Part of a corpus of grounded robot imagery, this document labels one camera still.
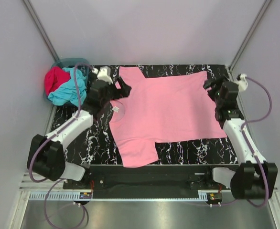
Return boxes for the pink t shirt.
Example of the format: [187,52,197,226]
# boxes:
[109,67,226,168]

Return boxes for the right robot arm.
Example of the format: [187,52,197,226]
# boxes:
[203,74,278,208]

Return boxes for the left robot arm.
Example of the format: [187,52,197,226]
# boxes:
[27,77,131,189]

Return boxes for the cyan t shirt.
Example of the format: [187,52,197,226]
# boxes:
[47,67,87,106]

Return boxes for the teal plastic basket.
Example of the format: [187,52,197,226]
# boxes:
[42,57,90,101]

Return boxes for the red t shirt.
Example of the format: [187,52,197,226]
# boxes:
[44,66,71,96]

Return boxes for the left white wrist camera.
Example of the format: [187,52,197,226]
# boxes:
[92,66,113,84]

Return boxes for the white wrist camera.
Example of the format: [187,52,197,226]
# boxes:
[236,73,248,92]
[92,66,113,84]

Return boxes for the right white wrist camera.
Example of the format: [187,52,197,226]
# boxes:
[236,73,248,92]

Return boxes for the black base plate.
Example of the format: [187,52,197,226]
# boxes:
[63,165,227,201]

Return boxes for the right corner aluminium post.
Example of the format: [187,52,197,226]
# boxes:
[228,0,273,70]

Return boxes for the corner aluminium post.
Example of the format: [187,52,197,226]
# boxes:
[21,0,59,61]
[228,0,273,70]

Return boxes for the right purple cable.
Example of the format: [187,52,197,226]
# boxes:
[187,76,272,208]

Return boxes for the aluminium frame rail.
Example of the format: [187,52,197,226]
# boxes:
[19,172,64,191]

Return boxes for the left corner aluminium post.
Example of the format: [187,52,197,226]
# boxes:
[21,0,59,61]

